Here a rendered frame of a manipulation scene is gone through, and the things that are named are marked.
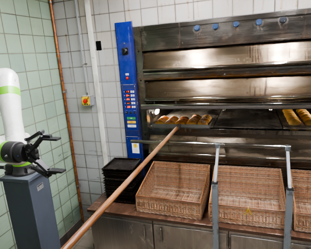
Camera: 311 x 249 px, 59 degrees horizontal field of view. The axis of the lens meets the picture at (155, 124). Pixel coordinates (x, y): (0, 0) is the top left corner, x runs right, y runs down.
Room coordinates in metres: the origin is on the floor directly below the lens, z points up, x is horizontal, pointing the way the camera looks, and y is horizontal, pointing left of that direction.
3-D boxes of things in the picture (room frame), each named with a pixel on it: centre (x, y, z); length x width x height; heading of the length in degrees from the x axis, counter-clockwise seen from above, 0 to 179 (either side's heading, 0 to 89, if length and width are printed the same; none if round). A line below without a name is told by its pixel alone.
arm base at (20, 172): (1.63, 0.89, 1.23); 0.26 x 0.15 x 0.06; 75
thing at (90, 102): (2.74, 0.65, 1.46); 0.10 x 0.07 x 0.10; 70
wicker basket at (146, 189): (2.22, -0.13, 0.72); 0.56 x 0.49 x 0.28; 69
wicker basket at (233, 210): (2.03, -0.69, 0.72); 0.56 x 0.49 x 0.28; 72
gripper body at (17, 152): (1.11, 0.54, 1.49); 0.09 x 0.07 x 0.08; 69
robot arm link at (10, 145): (1.14, 0.61, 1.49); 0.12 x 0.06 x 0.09; 159
